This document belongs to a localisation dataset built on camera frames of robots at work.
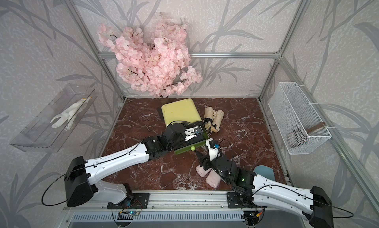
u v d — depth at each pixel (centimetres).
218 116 102
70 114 64
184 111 83
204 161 63
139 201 73
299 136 73
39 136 62
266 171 83
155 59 70
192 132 64
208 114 105
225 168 53
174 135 54
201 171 79
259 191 50
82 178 40
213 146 60
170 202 75
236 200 73
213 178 78
